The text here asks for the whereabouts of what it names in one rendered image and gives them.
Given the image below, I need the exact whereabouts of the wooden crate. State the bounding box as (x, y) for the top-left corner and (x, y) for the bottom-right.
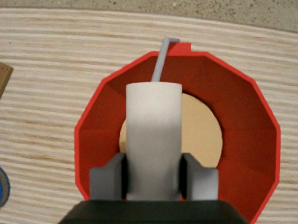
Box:
(0, 61), (14, 99)

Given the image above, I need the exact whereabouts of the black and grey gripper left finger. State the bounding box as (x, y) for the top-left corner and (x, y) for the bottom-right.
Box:
(89, 153), (127, 200)

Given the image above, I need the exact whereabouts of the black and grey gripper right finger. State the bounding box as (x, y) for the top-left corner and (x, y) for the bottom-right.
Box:
(181, 152), (218, 200)

